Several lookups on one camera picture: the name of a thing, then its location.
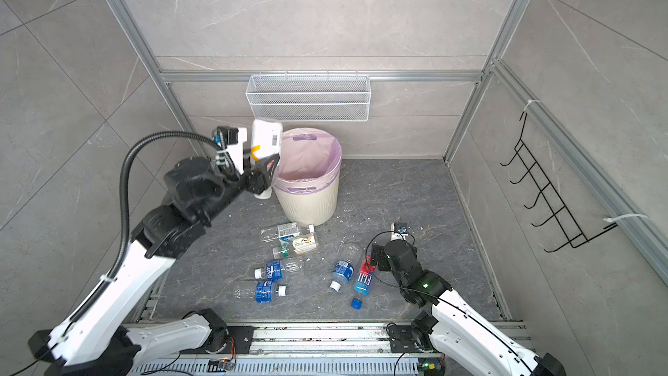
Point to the aluminium rail base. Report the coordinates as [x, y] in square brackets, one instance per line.
[310, 349]

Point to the white wire mesh basket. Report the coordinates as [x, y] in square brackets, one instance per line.
[310, 98]

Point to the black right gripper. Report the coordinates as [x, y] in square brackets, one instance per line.
[383, 264]

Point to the white bottle orange logo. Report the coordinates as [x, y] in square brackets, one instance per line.
[266, 141]

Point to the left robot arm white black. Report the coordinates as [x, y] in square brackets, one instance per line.
[93, 340]

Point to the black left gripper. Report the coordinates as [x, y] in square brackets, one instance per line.
[258, 178]

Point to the blue Fiji water bottle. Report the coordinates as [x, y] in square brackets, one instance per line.
[365, 277]

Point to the cream ribbed waste bin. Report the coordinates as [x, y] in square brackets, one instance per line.
[310, 209]

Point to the clear bottle blue label upright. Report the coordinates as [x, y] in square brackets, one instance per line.
[345, 267]

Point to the black wire hook rack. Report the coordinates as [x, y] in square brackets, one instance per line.
[548, 194]

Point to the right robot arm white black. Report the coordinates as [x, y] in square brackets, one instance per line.
[449, 325]

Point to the crushed bottle blue label lower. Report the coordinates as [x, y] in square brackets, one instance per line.
[261, 292]

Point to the pink bin liner bag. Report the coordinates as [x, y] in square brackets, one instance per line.
[310, 161]

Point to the clear bottle white barcode label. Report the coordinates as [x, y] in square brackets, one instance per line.
[281, 232]

